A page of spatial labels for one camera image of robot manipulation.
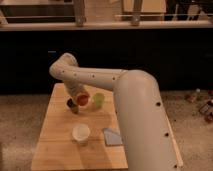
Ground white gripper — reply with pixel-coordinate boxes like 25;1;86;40
65;83;88;99

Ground red apple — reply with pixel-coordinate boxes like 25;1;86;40
77;95;89;106

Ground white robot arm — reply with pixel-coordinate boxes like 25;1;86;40
49;53;181;171

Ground dark metal cup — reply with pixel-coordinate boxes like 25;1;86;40
67;99;79;114

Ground green plastic cup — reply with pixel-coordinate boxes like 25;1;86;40
93;93;105;108

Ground white paper cup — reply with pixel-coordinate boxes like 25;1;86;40
72;124;91;143

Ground blue triangular cloth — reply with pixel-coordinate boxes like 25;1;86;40
102;128;122;146

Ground wooden table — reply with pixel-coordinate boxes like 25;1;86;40
30;82;184;171

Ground wooden railing shelf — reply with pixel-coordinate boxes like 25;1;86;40
0;0;213;31

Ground items on floor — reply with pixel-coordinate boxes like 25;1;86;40
185;88;213;123

